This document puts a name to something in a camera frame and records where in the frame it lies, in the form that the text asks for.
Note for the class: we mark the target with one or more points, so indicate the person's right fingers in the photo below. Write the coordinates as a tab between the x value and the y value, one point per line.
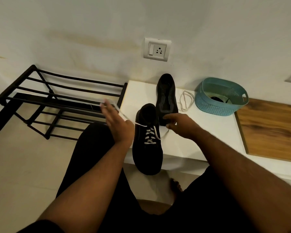
171	116

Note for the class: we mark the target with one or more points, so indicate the person's right hand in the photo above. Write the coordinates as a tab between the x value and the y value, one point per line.
185	127

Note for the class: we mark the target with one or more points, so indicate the black object in basket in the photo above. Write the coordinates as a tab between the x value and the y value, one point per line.
216	99

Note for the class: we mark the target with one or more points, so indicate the person's right forearm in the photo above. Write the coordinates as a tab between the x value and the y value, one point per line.
242	177

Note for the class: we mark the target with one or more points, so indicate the person's left fingers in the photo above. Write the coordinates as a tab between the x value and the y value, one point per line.
109	107

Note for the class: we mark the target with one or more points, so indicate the brown wooden board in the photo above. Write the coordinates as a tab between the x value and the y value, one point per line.
271	128

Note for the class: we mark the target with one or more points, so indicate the white threaded shoelace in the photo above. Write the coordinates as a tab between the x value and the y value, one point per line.
149	137

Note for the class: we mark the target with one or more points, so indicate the black trousers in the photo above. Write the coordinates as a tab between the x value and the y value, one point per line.
97	143

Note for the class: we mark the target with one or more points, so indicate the black unlaced shoe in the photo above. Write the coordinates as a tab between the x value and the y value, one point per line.
166	94

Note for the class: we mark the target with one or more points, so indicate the black laced shoe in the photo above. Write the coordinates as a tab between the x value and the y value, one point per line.
148	157

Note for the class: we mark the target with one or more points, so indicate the person's left forearm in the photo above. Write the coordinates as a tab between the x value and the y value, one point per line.
94	186

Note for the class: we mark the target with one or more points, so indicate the person's bare foot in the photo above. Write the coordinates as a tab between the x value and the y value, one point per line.
176	188

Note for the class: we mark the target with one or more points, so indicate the white loose shoelace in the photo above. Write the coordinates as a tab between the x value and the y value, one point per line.
184	103

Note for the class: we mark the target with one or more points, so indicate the white wall switch socket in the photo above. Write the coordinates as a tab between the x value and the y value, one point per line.
157	49

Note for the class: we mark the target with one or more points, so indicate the black metal shoe rack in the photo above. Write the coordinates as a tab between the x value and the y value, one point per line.
51	97

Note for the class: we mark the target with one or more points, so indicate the teal perforated plastic basket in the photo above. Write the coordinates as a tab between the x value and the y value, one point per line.
213	107

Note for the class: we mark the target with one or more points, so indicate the person's left hand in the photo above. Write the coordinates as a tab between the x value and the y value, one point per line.
120	128

